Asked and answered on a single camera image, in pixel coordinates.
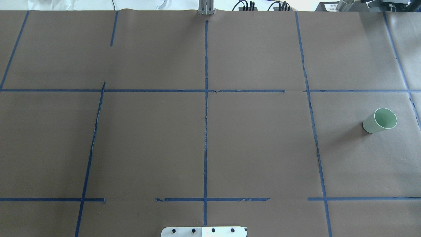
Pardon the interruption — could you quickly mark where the light green cup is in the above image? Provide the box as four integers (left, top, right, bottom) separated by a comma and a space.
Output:
362, 108, 397, 134

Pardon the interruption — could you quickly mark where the metal cylinder cup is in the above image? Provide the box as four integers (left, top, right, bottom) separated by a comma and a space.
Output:
336, 0, 355, 12

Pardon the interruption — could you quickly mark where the grey aluminium post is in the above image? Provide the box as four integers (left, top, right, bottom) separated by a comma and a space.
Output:
198, 0, 215, 15

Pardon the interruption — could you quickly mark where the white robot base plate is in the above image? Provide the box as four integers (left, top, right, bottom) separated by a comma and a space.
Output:
161, 226, 248, 237

